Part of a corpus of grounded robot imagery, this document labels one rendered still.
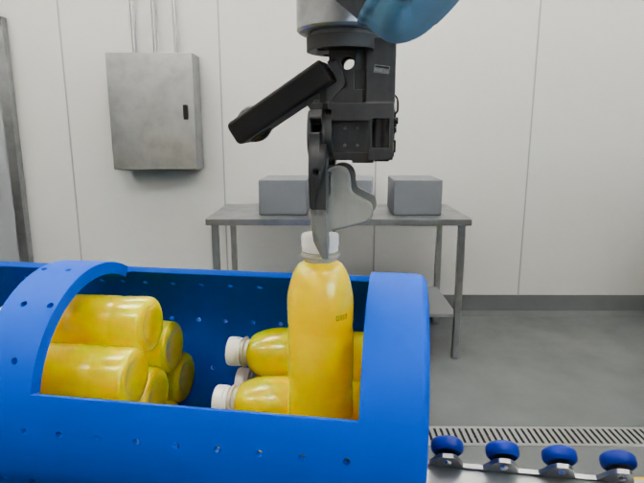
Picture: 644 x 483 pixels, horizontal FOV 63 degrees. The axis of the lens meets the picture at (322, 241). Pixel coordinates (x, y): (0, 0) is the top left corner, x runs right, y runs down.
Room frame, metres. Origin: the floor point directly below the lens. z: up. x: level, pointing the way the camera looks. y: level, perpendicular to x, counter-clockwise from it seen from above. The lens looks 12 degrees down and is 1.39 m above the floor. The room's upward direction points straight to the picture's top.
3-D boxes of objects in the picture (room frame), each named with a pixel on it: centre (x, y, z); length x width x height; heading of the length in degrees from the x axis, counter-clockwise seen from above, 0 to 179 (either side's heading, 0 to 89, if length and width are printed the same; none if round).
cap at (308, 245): (0.53, 0.00, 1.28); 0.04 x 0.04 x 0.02
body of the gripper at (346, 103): (0.53, -0.03, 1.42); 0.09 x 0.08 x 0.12; 81
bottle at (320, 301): (0.53, 0.00, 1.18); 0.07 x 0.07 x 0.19
